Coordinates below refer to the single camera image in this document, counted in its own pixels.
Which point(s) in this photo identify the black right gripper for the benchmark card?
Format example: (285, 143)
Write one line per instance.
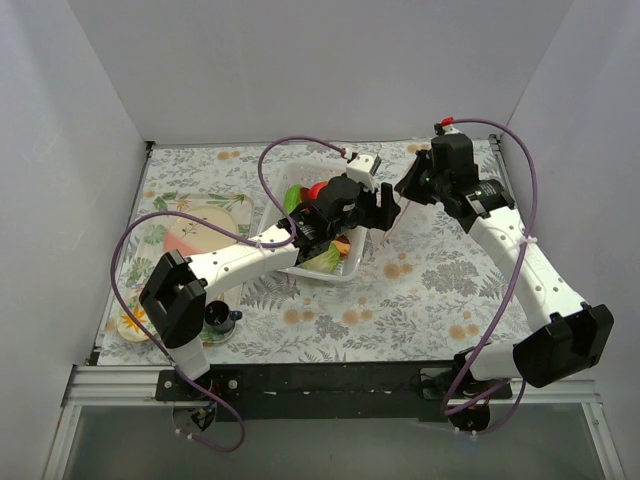
(417, 180)

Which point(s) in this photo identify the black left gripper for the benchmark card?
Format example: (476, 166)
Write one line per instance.
(376, 209)

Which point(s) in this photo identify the clear zip top bag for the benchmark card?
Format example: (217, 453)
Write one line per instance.
(404, 206)

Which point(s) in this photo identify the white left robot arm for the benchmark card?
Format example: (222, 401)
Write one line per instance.
(178, 294)

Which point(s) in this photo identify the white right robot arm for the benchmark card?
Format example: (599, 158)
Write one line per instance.
(568, 335)

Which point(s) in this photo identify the red apple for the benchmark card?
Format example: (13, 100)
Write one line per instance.
(314, 191)

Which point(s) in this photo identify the green cabbage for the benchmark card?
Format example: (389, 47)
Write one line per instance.
(327, 262)

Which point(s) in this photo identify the green cucumber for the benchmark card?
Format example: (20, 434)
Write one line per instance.
(292, 198)

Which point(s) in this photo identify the floral table mat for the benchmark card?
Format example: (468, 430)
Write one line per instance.
(425, 291)

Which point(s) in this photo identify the white plastic basket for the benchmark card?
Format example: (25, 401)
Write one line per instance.
(307, 173)

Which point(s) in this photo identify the dark blue mug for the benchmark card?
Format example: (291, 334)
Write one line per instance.
(220, 319)

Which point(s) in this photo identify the pink beige round plate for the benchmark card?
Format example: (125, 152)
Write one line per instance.
(190, 238)

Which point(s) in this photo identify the leaf patterned tray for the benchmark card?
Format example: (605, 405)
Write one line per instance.
(153, 238)

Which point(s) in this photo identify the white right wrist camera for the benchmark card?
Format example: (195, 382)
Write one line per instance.
(446, 127)

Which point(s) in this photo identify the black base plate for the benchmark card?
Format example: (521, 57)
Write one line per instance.
(396, 389)

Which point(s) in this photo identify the aluminium frame rail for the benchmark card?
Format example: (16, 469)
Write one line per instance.
(145, 422)

